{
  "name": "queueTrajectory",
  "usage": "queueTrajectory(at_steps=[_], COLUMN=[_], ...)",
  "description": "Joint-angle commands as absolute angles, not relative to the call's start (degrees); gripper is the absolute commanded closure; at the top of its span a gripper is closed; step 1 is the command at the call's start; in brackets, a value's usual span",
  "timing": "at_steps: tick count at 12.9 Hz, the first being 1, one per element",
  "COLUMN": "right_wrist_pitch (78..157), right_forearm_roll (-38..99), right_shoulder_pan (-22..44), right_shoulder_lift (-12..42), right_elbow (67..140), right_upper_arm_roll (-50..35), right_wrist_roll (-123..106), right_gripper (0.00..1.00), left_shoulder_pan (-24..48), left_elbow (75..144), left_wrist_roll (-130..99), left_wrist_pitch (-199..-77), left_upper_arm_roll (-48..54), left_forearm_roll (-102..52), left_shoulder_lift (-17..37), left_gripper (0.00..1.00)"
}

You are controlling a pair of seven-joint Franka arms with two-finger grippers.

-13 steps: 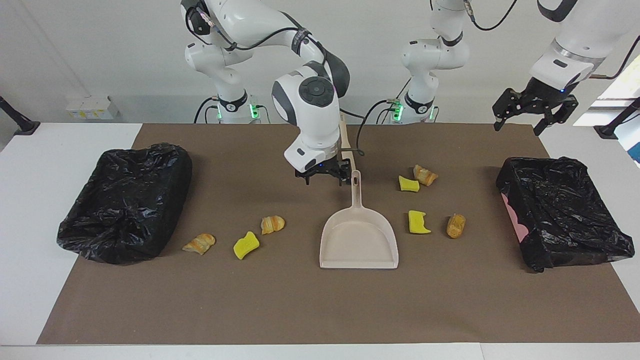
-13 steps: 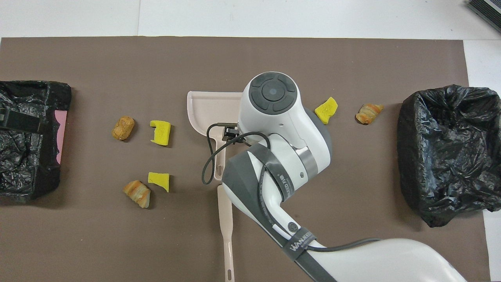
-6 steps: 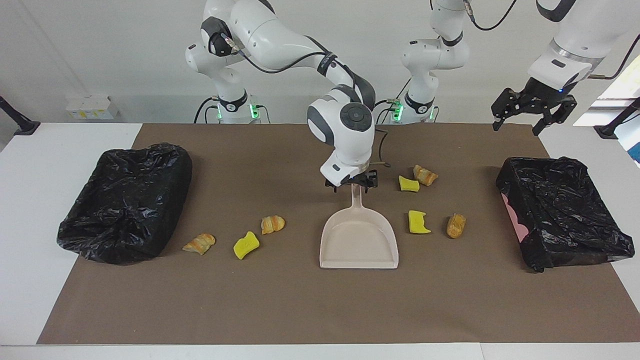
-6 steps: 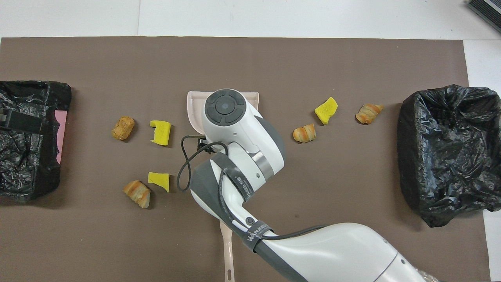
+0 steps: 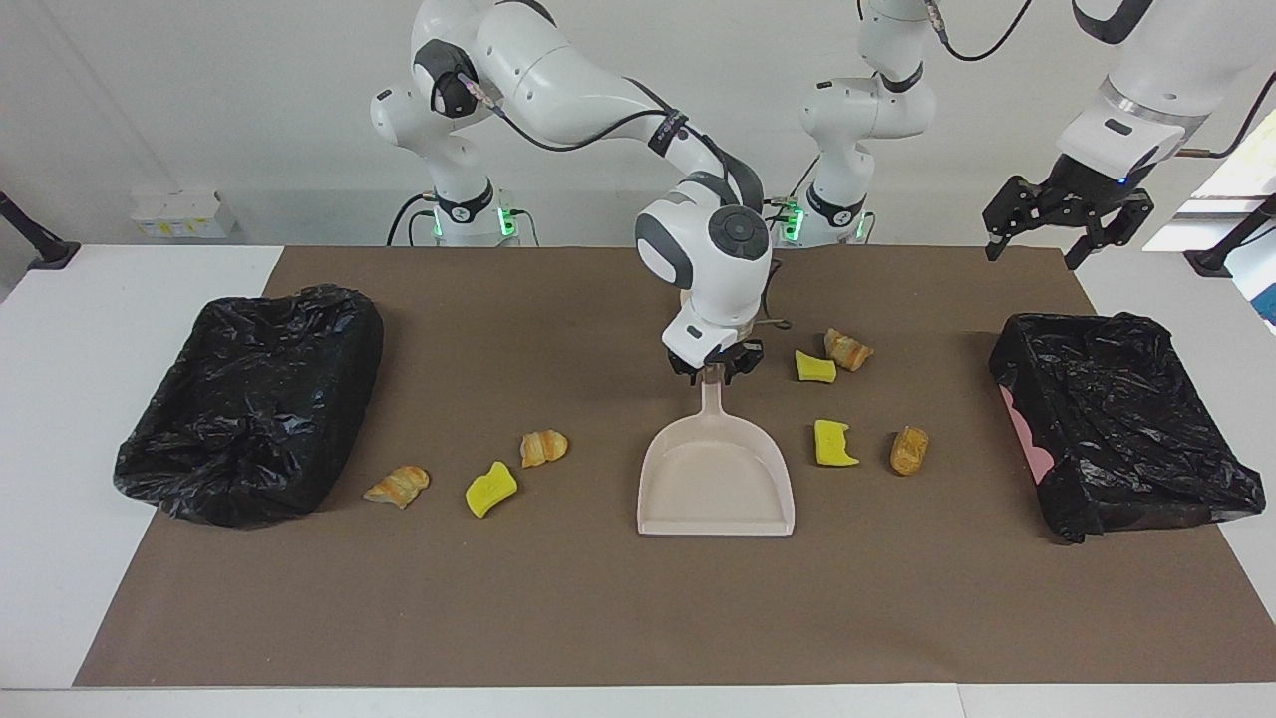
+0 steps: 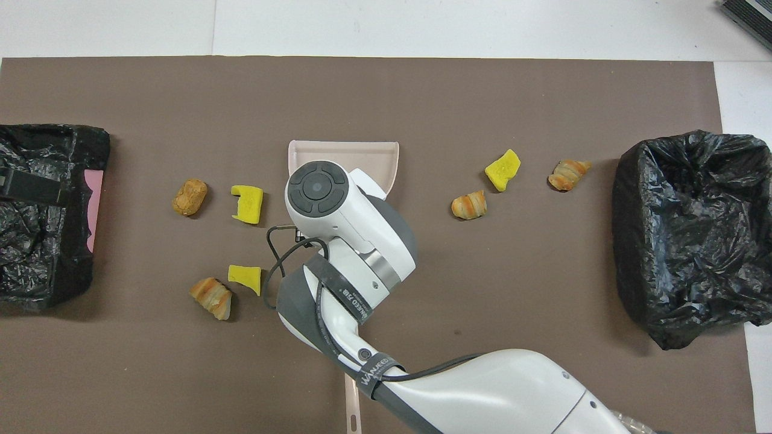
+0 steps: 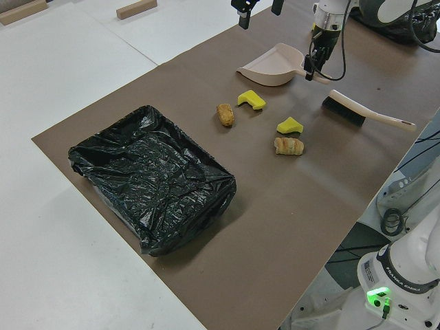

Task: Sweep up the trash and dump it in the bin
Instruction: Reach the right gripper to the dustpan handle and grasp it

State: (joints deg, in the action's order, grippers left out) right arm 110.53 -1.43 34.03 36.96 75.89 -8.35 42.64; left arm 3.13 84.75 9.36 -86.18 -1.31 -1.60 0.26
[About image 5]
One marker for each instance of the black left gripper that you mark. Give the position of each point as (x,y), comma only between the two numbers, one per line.
(1097,181)

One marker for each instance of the brown table mat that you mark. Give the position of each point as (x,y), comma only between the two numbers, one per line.
(598,608)

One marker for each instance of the beige plastic dustpan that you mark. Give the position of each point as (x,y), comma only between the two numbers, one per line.
(713,479)

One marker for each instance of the black plastic trash bag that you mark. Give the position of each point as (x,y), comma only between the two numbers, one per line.
(1116,419)
(249,399)

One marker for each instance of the brown fried nugget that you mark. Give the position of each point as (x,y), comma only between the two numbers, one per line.
(908,451)

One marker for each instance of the pink plastic bin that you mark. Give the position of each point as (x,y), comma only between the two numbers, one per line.
(1025,429)

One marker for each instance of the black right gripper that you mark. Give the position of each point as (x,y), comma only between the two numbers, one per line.
(733,357)

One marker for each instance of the white wall socket box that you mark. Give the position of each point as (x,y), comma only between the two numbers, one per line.
(179,215)

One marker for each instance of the blue plastic item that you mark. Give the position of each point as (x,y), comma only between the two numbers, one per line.
(1268,304)

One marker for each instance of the yellow sponge piece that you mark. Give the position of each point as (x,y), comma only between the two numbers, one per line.
(490,490)
(814,368)
(833,445)

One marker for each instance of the striped croissant piece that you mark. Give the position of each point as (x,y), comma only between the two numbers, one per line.
(397,486)
(847,350)
(543,448)

